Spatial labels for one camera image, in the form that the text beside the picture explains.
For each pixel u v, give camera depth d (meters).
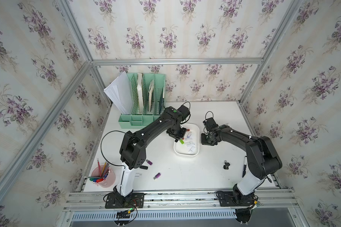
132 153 0.49
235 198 0.66
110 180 0.77
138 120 1.00
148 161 0.87
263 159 0.46
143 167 0.86
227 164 0.83
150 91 0.98
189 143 0.95
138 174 0.82
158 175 0.82
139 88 0.93
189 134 0.98
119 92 0.96
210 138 0.77
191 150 0.91
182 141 0.96
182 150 0.91
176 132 0.73
